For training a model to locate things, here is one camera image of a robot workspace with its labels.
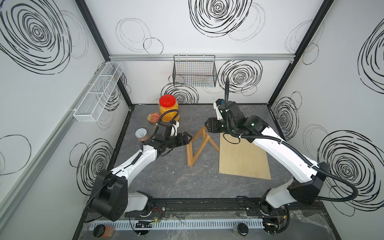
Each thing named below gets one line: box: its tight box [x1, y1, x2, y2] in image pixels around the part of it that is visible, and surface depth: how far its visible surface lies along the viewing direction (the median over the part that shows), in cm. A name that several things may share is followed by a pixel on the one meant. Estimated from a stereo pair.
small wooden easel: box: [186, 125, 220, 167], surface depth 87 cm
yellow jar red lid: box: [159, 94, 179, 122], surface depth 98 cm
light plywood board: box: [219, 133, 272, 180], surface depth 91 cm
